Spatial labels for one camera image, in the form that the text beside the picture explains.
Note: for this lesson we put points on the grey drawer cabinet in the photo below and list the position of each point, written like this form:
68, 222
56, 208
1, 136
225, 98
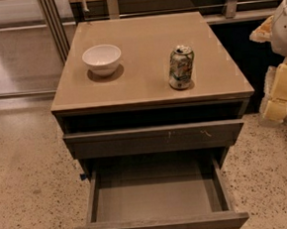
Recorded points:
138, 93

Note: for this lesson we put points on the white ceramic bowl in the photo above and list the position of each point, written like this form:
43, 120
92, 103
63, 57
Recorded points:
103, 59

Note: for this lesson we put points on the grey top drawer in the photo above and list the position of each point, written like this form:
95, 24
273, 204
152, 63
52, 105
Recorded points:
153, 139

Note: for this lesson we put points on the open grey middle drawer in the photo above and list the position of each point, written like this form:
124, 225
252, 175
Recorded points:
188, 194

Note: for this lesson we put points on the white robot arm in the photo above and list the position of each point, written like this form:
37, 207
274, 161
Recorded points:
273, 30

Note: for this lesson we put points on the blue tape piece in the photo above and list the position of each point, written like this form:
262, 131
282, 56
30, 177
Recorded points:
83, 176

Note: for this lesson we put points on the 7up can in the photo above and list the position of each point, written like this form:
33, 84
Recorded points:
180, 65

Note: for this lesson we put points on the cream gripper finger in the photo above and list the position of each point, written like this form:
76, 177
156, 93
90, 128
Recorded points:
274, 102

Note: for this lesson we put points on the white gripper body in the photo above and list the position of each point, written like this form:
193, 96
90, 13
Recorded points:
285, 29

